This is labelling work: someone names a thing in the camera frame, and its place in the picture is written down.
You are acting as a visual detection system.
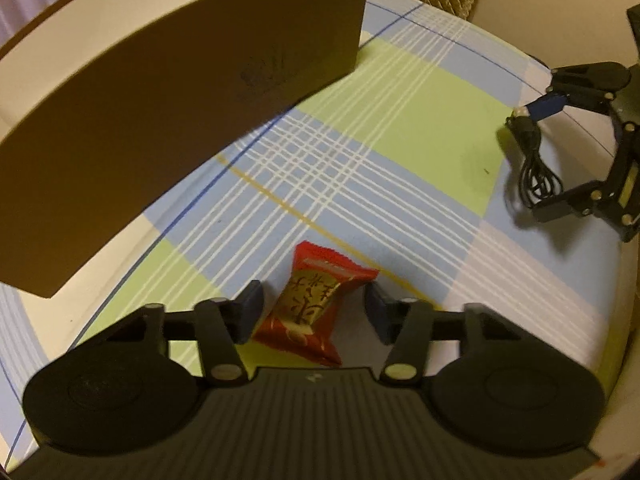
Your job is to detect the red snack packet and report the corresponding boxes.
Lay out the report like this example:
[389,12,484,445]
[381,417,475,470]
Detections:
[251,241,381,367]

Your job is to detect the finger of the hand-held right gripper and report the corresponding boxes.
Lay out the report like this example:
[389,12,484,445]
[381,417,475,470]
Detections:
[518,61,633,122]
[530,124,639,225]

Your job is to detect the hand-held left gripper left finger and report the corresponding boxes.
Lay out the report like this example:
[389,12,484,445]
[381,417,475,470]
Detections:
[117,279,264,387]

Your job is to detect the plaid tablecloth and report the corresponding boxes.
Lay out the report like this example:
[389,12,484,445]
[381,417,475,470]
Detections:
[0,0,640,463]

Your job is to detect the brown cardboard box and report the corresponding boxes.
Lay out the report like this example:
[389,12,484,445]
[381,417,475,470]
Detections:
[0,0,372,299]

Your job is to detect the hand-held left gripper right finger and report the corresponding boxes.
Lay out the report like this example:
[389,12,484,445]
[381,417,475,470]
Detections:
[363,281,507,386]

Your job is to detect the black usb cable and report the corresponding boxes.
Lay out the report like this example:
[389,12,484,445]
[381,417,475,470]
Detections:
[504,104,564,209]

